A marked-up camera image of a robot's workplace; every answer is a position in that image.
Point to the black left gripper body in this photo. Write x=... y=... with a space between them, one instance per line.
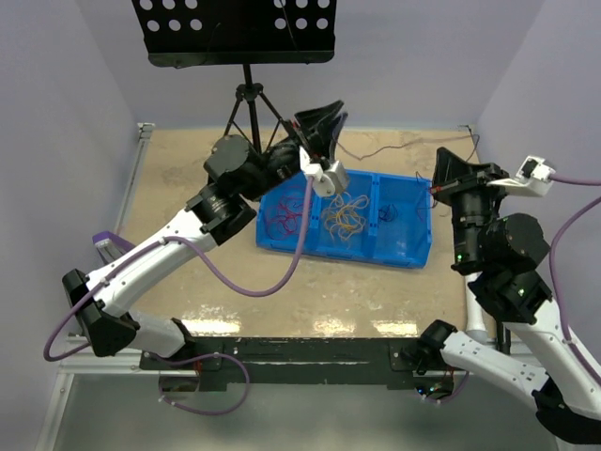
x=308 y=136

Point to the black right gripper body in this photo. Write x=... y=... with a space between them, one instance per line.
x=468 y=183

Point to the blue three-compartment plastic bin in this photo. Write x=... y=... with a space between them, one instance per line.
x=381 y=219

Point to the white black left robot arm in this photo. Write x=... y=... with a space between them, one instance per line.
x=238 y=175

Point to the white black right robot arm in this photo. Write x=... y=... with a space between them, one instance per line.
x=504 y=252

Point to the white microphone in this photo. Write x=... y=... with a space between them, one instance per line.
x=475 y=325

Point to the black music stand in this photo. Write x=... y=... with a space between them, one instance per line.
x=183 y=34

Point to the black microphone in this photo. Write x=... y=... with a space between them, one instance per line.
x=503 y=338

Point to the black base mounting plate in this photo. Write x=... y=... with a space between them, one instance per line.
x=395 y=363

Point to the purple box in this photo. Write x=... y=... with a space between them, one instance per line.
x=110 y=246

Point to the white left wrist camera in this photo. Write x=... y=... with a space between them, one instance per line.
x=326 y=178

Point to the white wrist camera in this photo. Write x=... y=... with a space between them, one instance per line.
x=326 y=178
x=532 y=179

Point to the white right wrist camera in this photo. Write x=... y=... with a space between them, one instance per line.
x=532 y=179

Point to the aluminium frame rail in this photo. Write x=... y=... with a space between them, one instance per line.
x=130 y=361

